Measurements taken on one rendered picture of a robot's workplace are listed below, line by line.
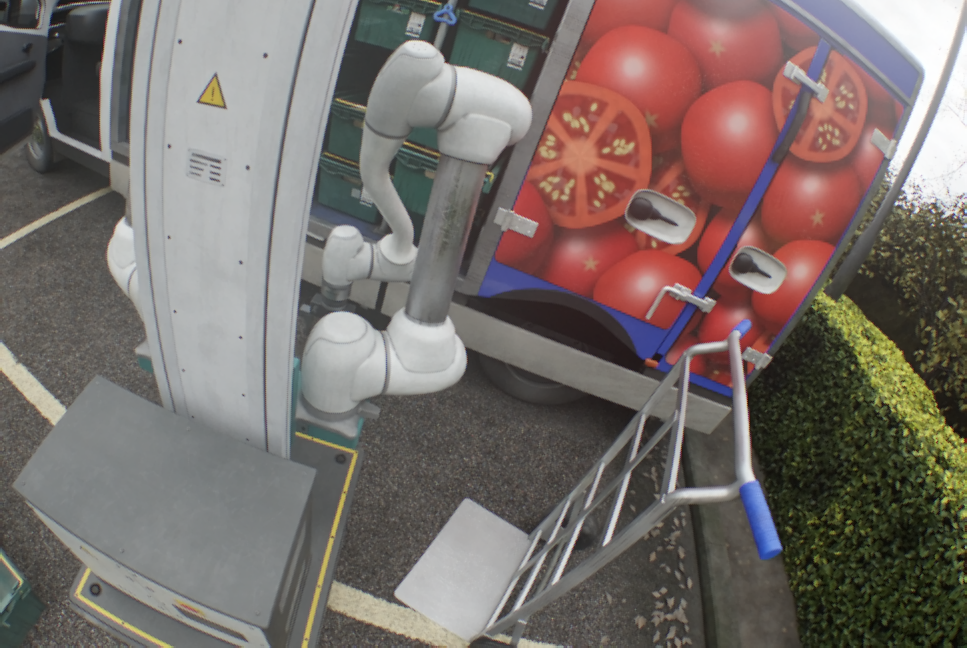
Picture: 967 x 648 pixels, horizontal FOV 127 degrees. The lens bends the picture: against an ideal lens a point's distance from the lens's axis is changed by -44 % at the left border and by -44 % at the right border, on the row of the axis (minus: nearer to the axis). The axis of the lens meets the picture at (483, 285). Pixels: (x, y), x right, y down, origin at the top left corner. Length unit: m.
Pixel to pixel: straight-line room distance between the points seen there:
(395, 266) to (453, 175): 0.40
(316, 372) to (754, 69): 1.74
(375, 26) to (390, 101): 1.21
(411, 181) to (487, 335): 0.81
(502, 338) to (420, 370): 1.08
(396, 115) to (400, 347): 0.50
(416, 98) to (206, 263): 0.47
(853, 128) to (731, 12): 0.71
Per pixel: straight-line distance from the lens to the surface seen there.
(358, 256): 1.18
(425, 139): 1.67
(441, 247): 0.91
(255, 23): 0.64
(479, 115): 0.84
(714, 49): 1.76
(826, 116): 1.98
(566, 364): 2.11
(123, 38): 2.92
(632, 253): 1.82
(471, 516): 1.90
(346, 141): 2.09
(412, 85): 0.80
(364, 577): 1.70
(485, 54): 1.87
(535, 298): 1.91
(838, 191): 2.08
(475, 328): 2.04
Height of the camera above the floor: 1.61
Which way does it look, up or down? 30 degrees down
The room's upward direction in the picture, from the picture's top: 22 degrees clockwise
